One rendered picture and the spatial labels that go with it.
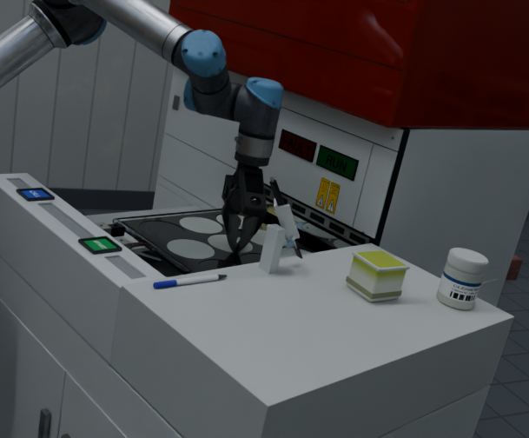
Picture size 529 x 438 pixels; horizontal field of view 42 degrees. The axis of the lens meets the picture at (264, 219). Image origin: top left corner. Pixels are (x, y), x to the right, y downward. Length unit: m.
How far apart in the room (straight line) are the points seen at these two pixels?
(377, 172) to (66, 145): 2.77
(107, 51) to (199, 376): 3.15
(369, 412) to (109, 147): 3.22
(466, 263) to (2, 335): 0.94
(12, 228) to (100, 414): 0.43
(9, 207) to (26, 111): 2.54
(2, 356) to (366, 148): 0.89
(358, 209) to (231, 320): 0.57
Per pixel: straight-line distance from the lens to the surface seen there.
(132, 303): 1.10
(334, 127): 1.58
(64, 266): 1.28
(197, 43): 1.28
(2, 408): 1.63
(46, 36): 1.58
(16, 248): 1.45
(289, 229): 1.24
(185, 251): 1.44
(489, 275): 2.07
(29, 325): 1.44
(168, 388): 1.05
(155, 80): 4.10
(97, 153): 4.12
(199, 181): 1.95
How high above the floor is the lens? 1.45
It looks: 19 degrees down
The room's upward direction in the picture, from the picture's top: 12 degrees clockwise
